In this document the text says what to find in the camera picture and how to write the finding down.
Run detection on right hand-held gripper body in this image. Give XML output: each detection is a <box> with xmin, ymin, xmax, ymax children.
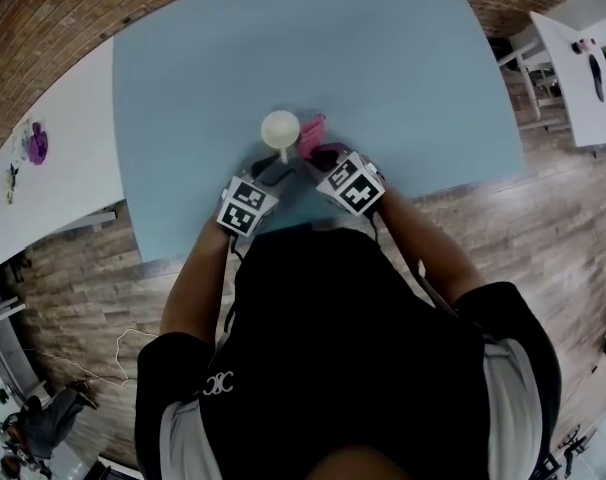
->
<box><xmin>302</xmin><ymin>142</ymin><xmax>387</xmax><ymax>218</ymax></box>

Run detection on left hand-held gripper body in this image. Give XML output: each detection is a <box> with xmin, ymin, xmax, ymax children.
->
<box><xmin>216</xmin><ymin>156</ymin><xmax>298</xmax><ymax>238</ymax></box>

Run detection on pink cloth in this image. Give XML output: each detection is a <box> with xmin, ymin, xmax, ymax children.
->
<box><xmin>297</xmin><ymin>112</ymin><xmax>328</xmax><ymax>160</ymax></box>

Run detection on white mug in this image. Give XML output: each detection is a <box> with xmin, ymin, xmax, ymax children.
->
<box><xmin>260</xmin><ymin>110</ymin><xmax>301</xmax><ymax>166</ymax></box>

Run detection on person's right forearm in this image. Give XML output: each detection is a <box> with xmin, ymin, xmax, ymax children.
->
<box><xmin>377</xmin><ymin>186</ymin><xmax>488</xmax><ymax>305</ymax></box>

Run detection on person's left forearm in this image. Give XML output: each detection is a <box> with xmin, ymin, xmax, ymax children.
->
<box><xmin>158</xmin><ymin>216</ymin><xmax>233</xmax><ymax>345</ymax></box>

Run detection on purple cloth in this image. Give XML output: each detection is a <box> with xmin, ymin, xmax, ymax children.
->
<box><xmin>25</xmin><ymin>121</ymin><xmax>51</xmax><ymax>166</ymax></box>

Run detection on person's black shirt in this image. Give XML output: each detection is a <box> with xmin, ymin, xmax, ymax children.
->
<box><xmin>134</xmin><ymin>227</ymin><xmax>564</xmax><ymax>480</ymax></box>

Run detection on white side table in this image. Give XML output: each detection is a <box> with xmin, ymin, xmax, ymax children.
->
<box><xmin>0</xmin><ymin>36</ymin><xmax>127</xmax><ymax>270</ymax></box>

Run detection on white chair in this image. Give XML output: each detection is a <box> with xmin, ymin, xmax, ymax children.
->
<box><xmin>498</xmin><ymin>22</ymin><xmax>569</xmax><ymax>132</ymax></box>

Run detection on black tool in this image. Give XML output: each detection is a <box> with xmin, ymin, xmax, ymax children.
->
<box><xmin>588</xmin><ymin>53</ymin><xmax>606</xmax><ymax>103</ymax></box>

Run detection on white cable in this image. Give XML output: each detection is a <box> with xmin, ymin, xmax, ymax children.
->
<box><xmin>20</xmin><ymin>328</ymin><xmax>159</xmax><ymax>387</ymax></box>

